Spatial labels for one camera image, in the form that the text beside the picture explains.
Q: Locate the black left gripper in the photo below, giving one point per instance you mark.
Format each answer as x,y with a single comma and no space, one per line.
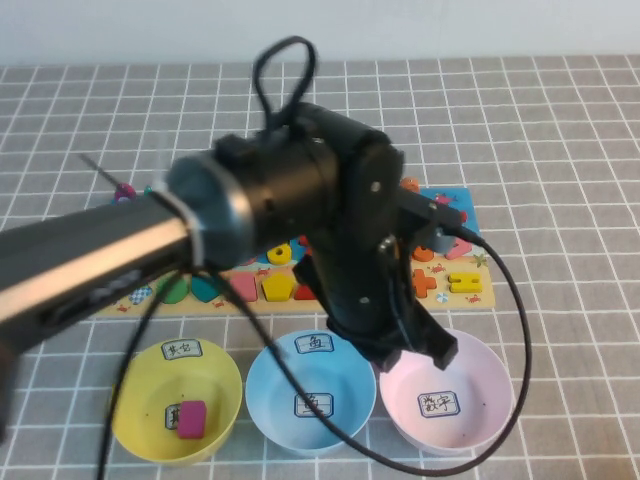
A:
360,295

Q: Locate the orange plus sign piece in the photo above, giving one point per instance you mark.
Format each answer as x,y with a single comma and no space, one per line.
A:
425,284

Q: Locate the pink plastic bowl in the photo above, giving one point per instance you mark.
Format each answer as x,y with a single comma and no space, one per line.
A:
480,390

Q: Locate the ocean print wooden puzzle board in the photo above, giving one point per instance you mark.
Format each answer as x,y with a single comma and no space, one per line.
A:
482,300

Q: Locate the yellow equals sign piece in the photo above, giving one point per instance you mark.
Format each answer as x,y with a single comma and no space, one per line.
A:
465,277

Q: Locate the pink greater-than sign piece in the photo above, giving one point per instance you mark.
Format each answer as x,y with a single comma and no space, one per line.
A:
462,250

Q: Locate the red triangle piece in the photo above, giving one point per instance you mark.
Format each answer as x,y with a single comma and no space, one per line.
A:
302,295

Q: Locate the light blue plastic bowl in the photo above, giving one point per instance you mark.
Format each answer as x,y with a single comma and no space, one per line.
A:
280,370

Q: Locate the yellow pentagon piece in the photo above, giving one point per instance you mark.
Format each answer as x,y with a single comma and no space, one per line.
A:
278,289

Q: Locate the orange fish piece number ten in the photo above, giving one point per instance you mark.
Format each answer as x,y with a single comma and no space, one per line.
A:
410,184

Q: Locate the yellow number six piece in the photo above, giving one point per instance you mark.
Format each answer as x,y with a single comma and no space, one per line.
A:
271,256

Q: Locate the pink trapezoid piece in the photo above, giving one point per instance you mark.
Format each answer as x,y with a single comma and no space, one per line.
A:
244,290

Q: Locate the pink number five piece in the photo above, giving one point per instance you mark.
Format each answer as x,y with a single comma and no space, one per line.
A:
247,262

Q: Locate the teal heart piece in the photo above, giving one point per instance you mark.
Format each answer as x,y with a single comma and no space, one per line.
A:
202,292

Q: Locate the magenta rectangle piece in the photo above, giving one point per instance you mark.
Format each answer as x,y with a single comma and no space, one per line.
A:
191,420

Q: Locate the green circle piece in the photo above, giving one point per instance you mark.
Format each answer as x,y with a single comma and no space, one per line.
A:
172,295

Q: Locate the yellow plastic bowl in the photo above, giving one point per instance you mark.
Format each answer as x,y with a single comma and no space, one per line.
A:
150,390

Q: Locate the teal fish piece number two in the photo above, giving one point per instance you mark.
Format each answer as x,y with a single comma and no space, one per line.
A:
149,190

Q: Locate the magenta fish piece number one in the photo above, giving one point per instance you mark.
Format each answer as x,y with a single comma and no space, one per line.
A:
123,191

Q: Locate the white label reading 数字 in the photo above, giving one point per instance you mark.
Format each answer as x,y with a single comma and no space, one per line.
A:
438,404

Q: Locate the white label reading 鱼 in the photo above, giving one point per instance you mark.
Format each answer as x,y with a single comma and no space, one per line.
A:
314,344
305,405

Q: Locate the white label reading 其它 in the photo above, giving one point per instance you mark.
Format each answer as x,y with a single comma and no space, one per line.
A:
172,417
181,349

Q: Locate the grey white-grid tablecloth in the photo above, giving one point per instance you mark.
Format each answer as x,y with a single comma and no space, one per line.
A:
550,150

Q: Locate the white zip tie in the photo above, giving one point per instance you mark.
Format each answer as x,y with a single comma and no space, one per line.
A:
194,235

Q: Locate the thin black zip tie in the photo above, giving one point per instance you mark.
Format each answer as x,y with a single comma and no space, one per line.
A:
102,171

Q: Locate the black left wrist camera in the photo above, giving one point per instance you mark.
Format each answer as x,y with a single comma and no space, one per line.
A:
430,212

